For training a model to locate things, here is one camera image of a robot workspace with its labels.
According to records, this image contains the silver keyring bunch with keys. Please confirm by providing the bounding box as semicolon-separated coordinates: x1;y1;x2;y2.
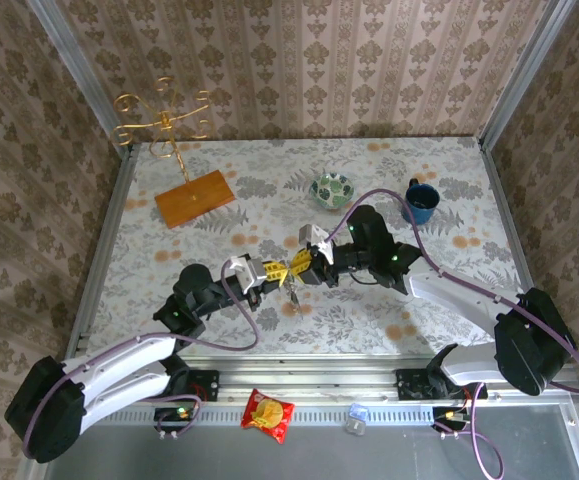
283;279;305;317

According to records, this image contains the blue ceramic mug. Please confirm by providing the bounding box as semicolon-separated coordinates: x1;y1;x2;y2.
400;177;442;225

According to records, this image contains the white bowl with leaf print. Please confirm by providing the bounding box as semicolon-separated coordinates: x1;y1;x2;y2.
309;172;356;211

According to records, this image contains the small black circuit board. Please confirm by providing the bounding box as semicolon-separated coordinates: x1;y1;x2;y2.
432;407;470;434
154;407;196;424

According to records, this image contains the red snack packet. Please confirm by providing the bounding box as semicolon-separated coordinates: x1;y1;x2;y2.
240;388;296;445

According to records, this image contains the small blue white packet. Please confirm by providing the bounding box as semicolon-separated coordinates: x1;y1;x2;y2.
344;402;369;434

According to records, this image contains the grey metal panel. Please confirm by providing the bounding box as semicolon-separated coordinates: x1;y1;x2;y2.
18;402;579;480

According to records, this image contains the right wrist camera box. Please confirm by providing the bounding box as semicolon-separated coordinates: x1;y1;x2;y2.
298;224;336;264

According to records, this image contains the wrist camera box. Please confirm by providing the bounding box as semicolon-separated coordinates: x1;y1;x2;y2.
298;224;336;264
226;253;266;292

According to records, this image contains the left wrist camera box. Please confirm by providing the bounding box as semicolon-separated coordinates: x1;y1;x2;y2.
226;253;266;292

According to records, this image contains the gold wire stand wooden base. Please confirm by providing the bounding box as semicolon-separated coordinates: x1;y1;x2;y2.
110;76;237;230

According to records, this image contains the aluminium table side rail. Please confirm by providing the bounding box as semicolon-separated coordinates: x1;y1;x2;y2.
478;139;559;364
66;144;139;359

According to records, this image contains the aluminium front rail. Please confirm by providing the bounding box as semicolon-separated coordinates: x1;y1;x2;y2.
71;352;578;404

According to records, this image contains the slotted grey cable duct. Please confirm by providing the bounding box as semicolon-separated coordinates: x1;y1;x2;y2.
93;403;435;426

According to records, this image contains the aluminium frame post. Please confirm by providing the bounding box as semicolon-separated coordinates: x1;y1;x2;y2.
478;0;578;151
26;0;135;151

